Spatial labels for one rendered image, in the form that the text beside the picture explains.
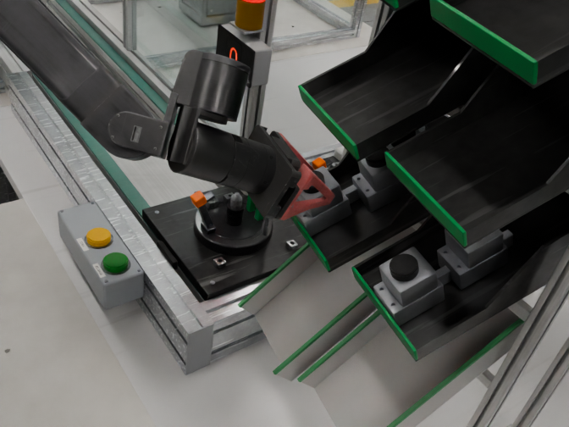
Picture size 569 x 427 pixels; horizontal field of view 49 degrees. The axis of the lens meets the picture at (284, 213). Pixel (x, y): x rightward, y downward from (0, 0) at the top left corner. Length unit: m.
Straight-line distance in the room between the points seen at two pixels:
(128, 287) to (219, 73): 0.51
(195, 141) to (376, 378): 0.40
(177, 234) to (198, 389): 0.27
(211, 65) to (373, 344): 0.43
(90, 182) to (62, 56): 0.60
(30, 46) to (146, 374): 0.56
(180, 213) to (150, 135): 0.53
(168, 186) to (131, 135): 0.68
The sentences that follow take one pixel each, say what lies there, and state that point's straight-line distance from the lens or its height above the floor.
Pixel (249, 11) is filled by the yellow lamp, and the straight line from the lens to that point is 1.14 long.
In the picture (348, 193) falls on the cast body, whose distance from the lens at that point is 0.80.
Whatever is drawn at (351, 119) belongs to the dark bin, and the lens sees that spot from 0.70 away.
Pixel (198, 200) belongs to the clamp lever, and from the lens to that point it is 1.02.
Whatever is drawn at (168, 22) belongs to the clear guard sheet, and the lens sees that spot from 1.53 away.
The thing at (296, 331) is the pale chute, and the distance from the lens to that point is 0.90.
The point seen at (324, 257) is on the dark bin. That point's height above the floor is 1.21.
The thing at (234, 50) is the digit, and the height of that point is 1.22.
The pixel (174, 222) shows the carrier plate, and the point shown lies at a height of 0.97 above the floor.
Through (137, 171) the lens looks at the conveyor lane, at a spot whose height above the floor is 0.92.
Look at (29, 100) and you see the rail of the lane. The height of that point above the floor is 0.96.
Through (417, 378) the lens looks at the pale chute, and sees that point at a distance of 0.82.
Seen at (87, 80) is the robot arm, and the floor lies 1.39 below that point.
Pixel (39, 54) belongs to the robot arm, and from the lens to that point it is 0.67.
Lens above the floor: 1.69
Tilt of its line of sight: 38 degrees down
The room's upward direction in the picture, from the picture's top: 10 degrees clockwise
